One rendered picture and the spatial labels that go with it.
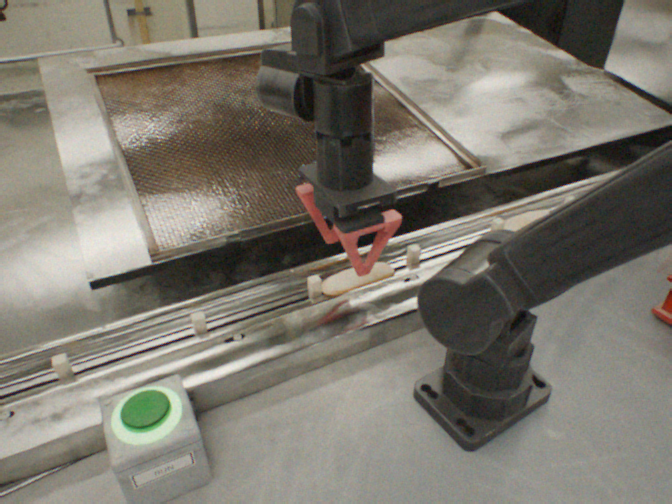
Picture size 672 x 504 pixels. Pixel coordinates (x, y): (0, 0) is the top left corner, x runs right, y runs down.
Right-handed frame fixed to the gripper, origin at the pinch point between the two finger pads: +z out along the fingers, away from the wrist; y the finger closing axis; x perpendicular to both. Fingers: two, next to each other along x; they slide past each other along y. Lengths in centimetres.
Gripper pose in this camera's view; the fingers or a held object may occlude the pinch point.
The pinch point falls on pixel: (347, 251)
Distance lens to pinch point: 59.5
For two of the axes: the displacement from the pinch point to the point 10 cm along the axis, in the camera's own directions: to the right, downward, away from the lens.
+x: 8.9, -2.7, 3.6
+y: 4.5, 4.8, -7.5
